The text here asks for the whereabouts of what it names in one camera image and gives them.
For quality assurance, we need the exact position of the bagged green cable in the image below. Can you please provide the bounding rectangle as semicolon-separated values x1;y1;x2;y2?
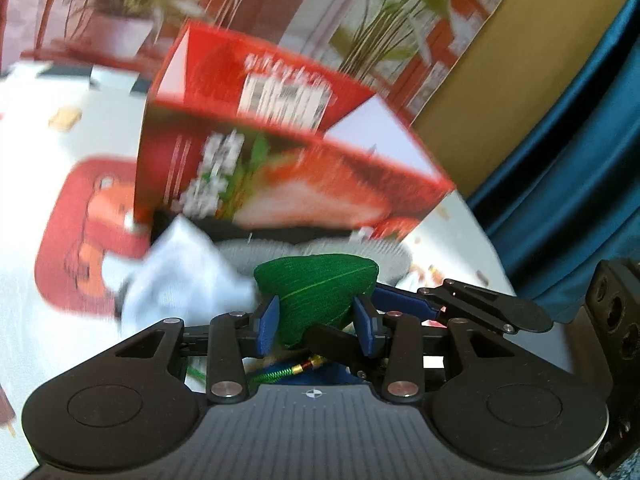
186;353;329;391

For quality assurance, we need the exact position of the white crumpled plastic bag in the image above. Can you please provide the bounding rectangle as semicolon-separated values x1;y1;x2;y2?
101;216;258;337

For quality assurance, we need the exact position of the red strawberry cardboard box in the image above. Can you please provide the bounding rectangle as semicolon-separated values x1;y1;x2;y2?
134;21;454;238

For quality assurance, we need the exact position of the blue curtain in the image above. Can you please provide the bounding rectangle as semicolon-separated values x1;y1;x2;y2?
469;0;639;323

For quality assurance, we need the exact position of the printed living room backdrop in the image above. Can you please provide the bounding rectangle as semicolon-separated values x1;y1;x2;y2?
1;0;502;118

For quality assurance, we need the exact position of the green fabric zongzi pouch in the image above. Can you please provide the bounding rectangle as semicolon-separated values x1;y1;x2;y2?
254;254;380;348

